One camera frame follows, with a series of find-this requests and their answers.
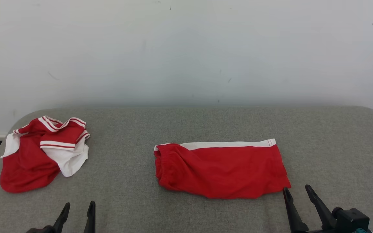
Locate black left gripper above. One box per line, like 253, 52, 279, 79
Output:
26, 201, 96, 233

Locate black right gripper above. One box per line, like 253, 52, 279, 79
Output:
283, 184, 371, 233

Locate red and white basketball jersey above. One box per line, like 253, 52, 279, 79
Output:
0, 116, 90, 194

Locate red shorts with white stripe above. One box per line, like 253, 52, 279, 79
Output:
154, 139, 291, 199

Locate grey fabric sofa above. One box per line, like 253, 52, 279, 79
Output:
0, 106, 373, 233

